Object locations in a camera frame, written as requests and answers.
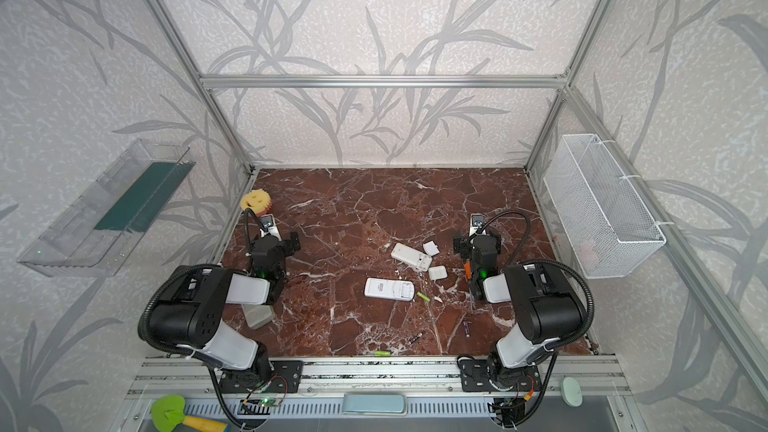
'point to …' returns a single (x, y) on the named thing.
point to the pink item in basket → (589, 258)
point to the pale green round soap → (571, 391)
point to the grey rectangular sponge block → (258, 315)
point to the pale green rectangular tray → (374, 404)
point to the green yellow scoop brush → (168, 411)
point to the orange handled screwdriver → (468, 269)
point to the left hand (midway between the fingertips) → (278, 220)
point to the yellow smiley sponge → (258, 200)
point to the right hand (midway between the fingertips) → (477, 221)
